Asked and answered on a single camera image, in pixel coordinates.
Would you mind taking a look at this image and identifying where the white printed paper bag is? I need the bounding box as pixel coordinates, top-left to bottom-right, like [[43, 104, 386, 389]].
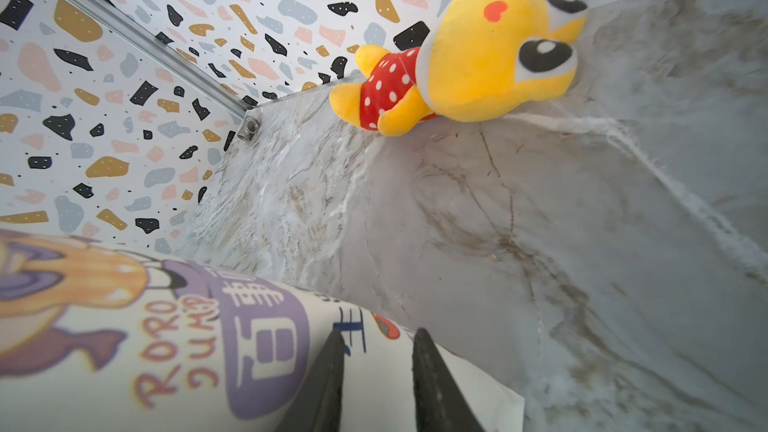
[[0, 229, 526, 432]]

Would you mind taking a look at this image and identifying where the yellow plush toy red dress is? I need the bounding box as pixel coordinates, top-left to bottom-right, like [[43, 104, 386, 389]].
[[329, 0, 588, 137]]

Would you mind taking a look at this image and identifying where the small metal corner bracket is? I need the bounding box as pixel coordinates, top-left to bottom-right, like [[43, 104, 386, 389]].
[[237, 116, 261, 142]]

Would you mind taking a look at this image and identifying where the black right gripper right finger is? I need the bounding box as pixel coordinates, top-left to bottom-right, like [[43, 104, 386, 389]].
[[412, 328, 483, 432]]

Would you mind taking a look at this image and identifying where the aluminium left corner post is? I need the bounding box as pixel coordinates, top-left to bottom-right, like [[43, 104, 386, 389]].
[[67, 0, 248, 119]]

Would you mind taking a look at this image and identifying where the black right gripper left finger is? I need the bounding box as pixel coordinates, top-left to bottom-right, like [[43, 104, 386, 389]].
[[276, 329, 345, 432]]

